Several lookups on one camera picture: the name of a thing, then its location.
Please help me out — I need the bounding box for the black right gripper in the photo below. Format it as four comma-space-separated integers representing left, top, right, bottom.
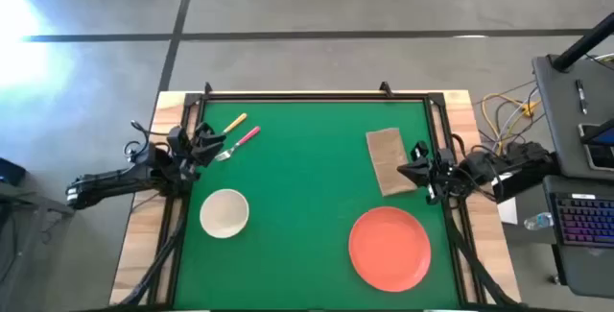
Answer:
396, 139, 456, 206

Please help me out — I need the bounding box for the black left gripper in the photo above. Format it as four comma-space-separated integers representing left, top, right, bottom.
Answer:
165, 121, 227, 183

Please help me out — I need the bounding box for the pink-handled metal fork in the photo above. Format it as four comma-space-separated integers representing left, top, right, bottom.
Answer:
214, 126, 262, 162

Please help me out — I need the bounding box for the yellow-handled metal spoon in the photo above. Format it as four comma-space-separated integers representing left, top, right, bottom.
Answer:
221, 112, 248, 135

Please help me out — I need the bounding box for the beige bowl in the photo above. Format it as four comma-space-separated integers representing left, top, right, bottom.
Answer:
199, 188, 250, 240

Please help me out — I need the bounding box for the orange plate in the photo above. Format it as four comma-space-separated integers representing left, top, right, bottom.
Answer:
348, 205, 433, 294

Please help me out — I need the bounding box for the brown folded napkin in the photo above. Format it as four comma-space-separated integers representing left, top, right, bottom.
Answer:
366, 127, 418, 198

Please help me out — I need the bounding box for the white paper sheet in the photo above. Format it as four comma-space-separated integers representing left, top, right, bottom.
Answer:
496, 196, 520, 226

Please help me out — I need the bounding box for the wooden table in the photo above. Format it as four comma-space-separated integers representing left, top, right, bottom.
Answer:
108, 89, 523, 306

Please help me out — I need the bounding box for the green table mat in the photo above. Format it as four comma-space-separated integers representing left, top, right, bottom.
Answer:
172, 100, 461, 311

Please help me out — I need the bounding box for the clear plastic water bottle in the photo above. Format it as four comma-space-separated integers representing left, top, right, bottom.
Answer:
523, 211, 555, 231

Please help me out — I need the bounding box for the grey desk top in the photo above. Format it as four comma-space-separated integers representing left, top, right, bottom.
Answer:
531, 54, 614, 182

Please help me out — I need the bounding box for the backlit black keyboard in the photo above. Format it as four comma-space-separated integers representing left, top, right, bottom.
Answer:
550, 191, 614, 249

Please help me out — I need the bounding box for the black pen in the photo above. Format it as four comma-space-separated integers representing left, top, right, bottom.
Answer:
575, 78, 589, 115

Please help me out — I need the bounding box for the tablet with dark screen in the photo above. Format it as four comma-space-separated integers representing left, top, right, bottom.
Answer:
578, 119, 614, 172

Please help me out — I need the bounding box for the laptop with backlit keyboard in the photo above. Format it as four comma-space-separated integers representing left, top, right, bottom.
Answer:
541, 175, 614, 300

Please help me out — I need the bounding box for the small black box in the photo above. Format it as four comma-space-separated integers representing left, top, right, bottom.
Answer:
0, 156, 28, 187

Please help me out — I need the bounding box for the black pole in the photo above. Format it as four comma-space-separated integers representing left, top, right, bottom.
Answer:
551, 12, 614, 73

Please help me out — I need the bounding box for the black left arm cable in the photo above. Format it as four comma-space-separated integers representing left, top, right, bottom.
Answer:
123, 119, 169, 163

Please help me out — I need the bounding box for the yellow cable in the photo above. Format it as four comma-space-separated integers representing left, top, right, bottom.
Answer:
481, 91, 541, 155

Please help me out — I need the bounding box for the black metal table frame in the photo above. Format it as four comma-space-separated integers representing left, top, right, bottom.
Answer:
117, 80, 522, 311

